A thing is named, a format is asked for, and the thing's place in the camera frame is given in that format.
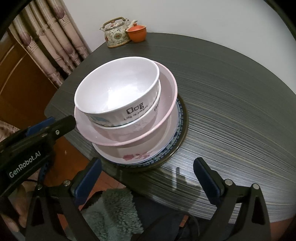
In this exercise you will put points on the green fuzzy sleeve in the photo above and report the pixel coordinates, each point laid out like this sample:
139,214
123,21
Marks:
113,216

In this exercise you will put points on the white bowl rabbit print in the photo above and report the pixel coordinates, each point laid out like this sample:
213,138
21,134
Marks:
141,122

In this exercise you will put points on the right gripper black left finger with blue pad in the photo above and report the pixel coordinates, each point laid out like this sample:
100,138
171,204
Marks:
48,202

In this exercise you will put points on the white plate pink flowers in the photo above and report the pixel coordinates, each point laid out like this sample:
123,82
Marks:
142,152

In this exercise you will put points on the white bowl dog print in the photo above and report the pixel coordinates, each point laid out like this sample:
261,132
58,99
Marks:
119,91

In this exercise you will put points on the floral ceramic teapot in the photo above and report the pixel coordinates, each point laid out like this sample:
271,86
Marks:
115,34

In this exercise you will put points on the large blue floral plate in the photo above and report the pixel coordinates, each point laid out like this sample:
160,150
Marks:
178,138

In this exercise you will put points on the beige patterned curtain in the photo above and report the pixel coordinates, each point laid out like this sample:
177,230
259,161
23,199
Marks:
45,31

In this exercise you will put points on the large pink bowl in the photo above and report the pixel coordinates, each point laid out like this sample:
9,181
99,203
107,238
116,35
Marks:
165,119

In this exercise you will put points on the orange teacup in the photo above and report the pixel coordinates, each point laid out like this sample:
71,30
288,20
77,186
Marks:
137,33

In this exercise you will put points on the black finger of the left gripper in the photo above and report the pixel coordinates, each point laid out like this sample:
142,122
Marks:
53,127

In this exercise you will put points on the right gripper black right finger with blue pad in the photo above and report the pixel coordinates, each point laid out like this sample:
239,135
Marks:
252,222

